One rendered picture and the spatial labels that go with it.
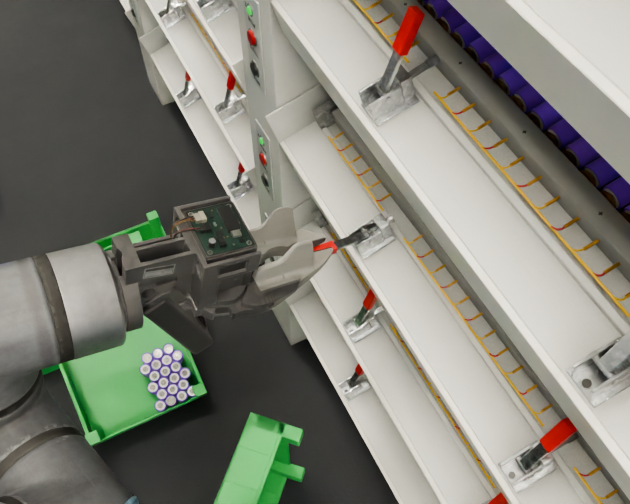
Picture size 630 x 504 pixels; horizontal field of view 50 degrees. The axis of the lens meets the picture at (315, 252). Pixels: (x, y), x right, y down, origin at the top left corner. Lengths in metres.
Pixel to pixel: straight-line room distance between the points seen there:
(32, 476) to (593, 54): 0.49
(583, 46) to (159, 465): 1.01
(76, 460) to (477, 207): 0.37
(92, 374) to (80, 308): 0.70
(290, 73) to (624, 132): 0.48
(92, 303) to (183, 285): 0.09
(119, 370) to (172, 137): 0.59
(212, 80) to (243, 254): 0.64
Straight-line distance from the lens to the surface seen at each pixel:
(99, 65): 1.82
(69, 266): 0.57
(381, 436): 1.04
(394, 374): 0.86
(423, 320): 0.68
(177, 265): 0.57
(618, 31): 0.35
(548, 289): 0.48
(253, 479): 0.97
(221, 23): 0.98
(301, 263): 0.64
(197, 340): 0.68
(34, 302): 0.55
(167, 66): 1.53
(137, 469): 1.22
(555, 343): 0.47
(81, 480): 0.60
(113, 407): 1.24
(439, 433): 0.84
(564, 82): 0.36
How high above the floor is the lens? 1.13
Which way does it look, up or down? 56 degrees down
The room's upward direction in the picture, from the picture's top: straight up
